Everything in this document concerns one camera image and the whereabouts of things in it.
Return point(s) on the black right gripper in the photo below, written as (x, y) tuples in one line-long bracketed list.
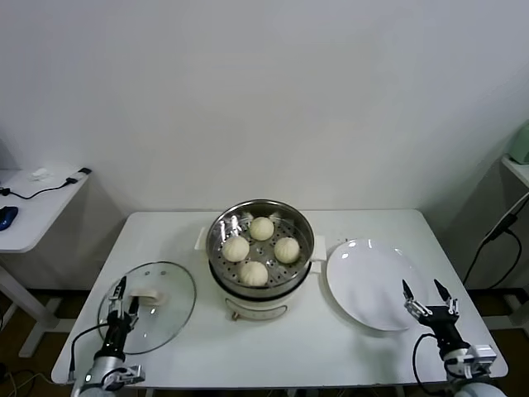
[(444, 324)]

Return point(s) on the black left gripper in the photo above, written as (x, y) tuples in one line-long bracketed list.
[(115, 331)]

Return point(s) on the white steamed baozi bun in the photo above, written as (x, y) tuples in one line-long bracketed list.
[(287, 250), (261, 228), (236, 249), (253, 273)]

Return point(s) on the light blue right robot arm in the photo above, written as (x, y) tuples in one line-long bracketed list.
[(467, 384)]

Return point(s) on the stainless steel steamer basket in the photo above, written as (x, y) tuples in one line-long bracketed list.
[(231, 225)]

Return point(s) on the white round plate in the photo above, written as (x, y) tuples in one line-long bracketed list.
[(363, 285)]

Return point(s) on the brass cooker knob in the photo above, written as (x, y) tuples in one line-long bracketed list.
[(234, 317)]

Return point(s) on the white desk with legs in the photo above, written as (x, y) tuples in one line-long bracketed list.
[(41, 215)]

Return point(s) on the white electric cooker pot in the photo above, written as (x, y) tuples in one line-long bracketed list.
[(256, 308)]

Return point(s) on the blue computer mouse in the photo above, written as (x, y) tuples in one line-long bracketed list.
[(7, 217)]

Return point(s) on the small white object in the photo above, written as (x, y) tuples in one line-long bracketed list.
[(40, 175)]

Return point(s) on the white shelf desk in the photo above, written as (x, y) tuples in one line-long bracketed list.
[(516, 169)]

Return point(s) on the mint green appliance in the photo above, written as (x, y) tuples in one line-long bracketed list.
[(521, 144)]

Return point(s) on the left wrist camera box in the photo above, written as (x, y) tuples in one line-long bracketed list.
[(126, 373)]

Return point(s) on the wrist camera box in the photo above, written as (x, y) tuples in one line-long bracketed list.
[(126, 373), (479, 359)]

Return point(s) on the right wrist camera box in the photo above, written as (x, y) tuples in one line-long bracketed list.
[(479, 359)]

